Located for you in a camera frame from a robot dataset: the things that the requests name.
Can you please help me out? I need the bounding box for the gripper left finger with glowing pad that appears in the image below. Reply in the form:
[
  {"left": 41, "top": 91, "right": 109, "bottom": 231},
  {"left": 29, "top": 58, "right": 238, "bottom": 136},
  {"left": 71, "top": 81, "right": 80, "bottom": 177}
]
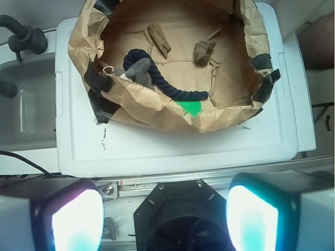
[{"left": 1, "top": 178, "right": 104, "bottom": 250}]

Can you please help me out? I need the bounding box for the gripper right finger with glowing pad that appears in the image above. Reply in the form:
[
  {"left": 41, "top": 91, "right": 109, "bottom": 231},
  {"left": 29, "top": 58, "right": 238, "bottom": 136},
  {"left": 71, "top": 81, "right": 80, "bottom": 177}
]
[{"left": 226, "top": 171, "right": 334, "bottom": 250}]

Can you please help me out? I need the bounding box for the white plastic lid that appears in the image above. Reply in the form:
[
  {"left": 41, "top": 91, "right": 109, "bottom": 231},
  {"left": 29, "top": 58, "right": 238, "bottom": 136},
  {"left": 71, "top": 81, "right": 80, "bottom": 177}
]
[{"left": 55, "top": 3, "right": 299, "bottom": 178}]

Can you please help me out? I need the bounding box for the white sink basin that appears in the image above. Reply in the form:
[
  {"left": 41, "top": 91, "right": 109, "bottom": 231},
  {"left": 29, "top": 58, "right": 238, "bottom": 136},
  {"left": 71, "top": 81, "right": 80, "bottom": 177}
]
[{"left": 1, "top": 53, "right": 57, "bottom": 152}]

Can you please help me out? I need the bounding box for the green rectangular block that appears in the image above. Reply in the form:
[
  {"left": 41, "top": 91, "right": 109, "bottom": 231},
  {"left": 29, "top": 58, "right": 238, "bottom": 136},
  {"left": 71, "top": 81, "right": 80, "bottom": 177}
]
[{"left": 176, "top": 101, "right": 202, "bottom": 118}]

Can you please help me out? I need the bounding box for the crumpled brown paper bag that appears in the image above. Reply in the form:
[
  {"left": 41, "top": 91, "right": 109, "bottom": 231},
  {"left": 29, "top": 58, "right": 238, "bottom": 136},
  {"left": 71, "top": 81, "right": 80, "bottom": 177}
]
[{"left": 68, "top": 1, "right": 280, "bottom": 133}]

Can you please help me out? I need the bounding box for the grey plush mouse toy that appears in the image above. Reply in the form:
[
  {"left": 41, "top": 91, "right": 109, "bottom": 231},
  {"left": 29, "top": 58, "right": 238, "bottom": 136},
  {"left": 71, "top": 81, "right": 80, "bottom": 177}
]
[{"left": 114, "top": 58, "right": 154, "bottom": 90}]

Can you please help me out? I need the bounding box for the black faucet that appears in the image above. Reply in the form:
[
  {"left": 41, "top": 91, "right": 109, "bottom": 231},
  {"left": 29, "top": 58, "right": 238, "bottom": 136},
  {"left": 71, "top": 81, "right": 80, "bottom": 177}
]
[{"left": 0, "top": 15, "right": 48, "bottom": 98}]

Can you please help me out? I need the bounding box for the brown wood stick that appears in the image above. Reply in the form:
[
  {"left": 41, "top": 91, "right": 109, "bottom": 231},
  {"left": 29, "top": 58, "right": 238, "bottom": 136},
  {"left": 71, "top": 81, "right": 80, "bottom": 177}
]
[{"left": 147, "top": 23, "right": 172, "bottom": 59}]

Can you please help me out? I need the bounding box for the black cable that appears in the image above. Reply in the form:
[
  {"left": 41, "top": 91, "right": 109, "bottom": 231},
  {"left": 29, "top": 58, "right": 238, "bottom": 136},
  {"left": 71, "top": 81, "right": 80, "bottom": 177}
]
[{"left": 0, "top": 150, "right": 69, "bottom": 178}]

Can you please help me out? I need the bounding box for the metal corner bracket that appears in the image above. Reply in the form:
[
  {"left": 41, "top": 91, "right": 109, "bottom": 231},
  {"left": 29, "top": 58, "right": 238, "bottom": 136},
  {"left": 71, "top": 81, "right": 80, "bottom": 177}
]
[{"left": 97, "top": 182, "right": 119, "bottom": 201}]

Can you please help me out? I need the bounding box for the black octagonal mount plate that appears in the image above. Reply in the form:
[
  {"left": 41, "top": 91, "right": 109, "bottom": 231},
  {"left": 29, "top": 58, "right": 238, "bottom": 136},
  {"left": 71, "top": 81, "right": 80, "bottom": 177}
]
[{"left": 133, "top": 185, "right": 235, "bottom": 250}]

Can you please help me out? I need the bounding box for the aluminium extrusion rail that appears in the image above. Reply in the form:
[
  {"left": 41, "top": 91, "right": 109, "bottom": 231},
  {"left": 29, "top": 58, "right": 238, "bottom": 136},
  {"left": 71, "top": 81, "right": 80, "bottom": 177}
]
[{"left": 93, "top": 154, "right": 334, "bottom": 198}]

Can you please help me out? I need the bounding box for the dark blue rope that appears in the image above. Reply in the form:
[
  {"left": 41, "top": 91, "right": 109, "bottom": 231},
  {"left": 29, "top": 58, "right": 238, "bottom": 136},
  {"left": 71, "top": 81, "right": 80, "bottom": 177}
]
[{"left": 124, "top": 49, "right": 209, "bottom": 101}]

